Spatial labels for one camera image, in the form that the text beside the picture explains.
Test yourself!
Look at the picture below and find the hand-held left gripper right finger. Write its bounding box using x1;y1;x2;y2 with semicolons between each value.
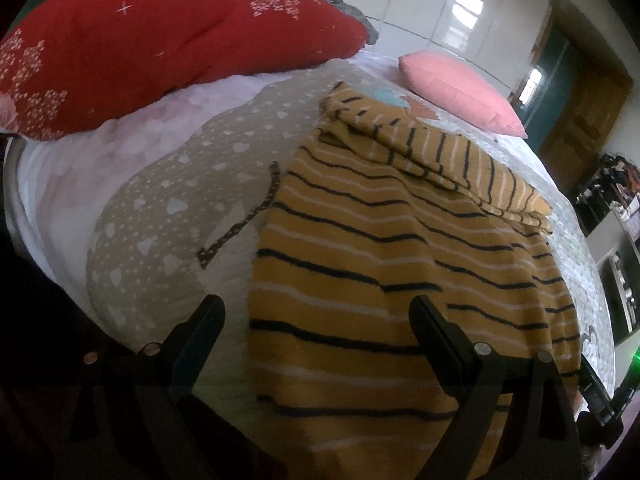
408;294;584;480

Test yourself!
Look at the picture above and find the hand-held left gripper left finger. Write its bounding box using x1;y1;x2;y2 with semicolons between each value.
65;294;281;480

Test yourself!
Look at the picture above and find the yellow striped sweater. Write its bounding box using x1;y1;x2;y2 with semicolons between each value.
247;80;584;480

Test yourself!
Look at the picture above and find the bed with patterned sheet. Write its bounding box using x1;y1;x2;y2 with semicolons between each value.
10;45;617;461

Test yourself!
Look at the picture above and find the white shelf unit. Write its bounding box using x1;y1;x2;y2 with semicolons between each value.
584;204;640;347

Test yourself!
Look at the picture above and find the cluttered black rack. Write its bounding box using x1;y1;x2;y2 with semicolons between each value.
574;152;640;237

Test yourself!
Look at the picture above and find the pink pillow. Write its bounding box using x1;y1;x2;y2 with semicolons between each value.
398;51;528;137

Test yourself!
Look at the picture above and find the wooden door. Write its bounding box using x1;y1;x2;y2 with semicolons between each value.
537;59;634;197

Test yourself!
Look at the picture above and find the dark green glass door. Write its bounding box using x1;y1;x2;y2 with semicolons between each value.
519;25;577;142

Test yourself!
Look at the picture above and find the large red floral pillow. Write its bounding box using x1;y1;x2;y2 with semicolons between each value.
0;0;372;142

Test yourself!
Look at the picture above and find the white glossy wardrobe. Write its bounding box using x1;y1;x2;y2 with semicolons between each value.
240;0;557;97

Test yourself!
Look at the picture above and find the grey striped cloth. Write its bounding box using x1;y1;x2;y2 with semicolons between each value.
300;0;379;45

